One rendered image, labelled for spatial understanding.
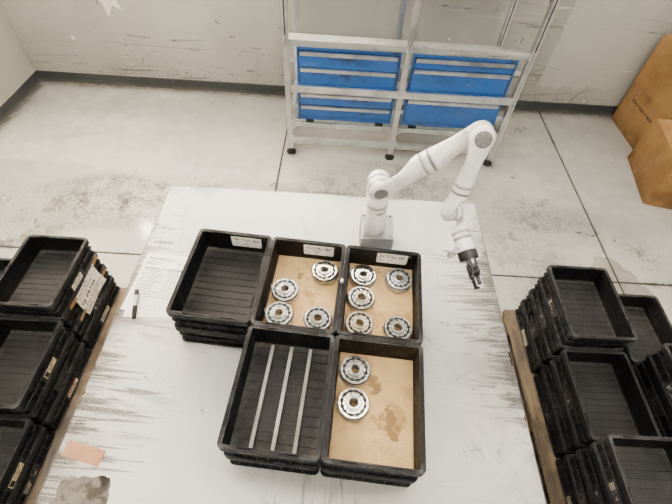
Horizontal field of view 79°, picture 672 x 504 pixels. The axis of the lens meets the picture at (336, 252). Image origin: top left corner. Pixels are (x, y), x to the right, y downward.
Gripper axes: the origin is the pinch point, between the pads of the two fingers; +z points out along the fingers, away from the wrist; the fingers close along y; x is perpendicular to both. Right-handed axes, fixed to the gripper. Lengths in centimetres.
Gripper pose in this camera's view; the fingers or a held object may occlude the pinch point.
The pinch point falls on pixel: (478, 286)
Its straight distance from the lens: 165.3
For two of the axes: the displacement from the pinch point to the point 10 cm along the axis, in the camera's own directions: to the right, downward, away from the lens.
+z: 2.3, 9.4, -2.6
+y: 2.1, 2.1, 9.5
